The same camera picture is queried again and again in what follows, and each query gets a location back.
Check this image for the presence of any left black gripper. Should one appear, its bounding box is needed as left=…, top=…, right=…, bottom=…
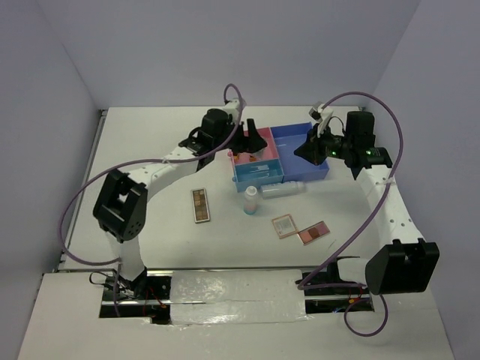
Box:
left=213, top=118, right=267, bottom=154

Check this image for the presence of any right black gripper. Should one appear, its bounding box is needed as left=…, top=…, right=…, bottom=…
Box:
left=294, top=121, right=354, bottom=166

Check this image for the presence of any silver white pan palette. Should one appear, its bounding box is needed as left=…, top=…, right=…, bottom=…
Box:
left=251, top=148, right=267, bottom=161

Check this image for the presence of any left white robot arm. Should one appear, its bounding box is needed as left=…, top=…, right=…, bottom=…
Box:
left=93, top=99, right=267, bottom=299

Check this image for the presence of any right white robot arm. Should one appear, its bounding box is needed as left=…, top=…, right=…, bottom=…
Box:
left=294, top=108, right=440, bottom=295

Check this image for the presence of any pink blue purple organizer tray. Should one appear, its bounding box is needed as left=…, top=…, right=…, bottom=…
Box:
left=230, top=122, right=329, bottom=192

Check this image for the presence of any upright white pastel bottle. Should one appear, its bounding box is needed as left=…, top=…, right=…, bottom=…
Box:
left=244, top=186, right=259, bottom=215

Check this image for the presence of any lying white spray bottle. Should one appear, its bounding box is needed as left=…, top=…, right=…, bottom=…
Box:
left=260, top=181, right=306, bottom=200

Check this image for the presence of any long brown eyeshadow palette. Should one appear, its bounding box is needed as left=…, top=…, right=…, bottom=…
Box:
left=191, top=188, right=211, bottom=224

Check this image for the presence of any pink compact label up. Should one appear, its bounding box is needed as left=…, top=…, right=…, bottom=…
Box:
left=271, top=214, right=298, bottom=239

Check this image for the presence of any pink blush palette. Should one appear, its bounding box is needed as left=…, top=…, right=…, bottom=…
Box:
left=298, top=221, right=330, bottom=245

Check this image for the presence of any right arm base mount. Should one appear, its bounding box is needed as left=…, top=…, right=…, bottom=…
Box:
left=304, top=260, right=374, bottom=315

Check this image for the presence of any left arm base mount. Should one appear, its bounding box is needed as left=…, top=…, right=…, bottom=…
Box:
left=88, top=271, right=172, bottom=325

